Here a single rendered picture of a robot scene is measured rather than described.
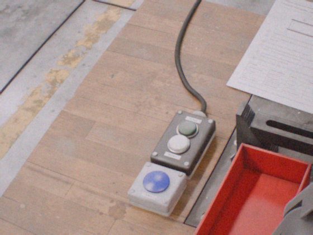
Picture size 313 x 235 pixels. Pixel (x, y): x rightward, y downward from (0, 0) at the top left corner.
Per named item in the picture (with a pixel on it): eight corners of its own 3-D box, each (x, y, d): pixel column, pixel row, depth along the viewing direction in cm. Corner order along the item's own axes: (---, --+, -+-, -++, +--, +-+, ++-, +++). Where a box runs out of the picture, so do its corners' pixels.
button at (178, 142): (167, 154, 108) (166, 145, 106) (175, 140, 110) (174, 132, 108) (184, 159, 107) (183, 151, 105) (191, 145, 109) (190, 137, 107)
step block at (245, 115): (236, 151, 109) (235, 113, 102) (242, 138, 111) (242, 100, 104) (272, 161, 107) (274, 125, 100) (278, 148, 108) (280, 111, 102)
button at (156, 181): (140, 193, 103) (137, 186, 102) (151, 174, 106) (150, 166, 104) (163, 201, 102) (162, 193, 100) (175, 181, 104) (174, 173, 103)
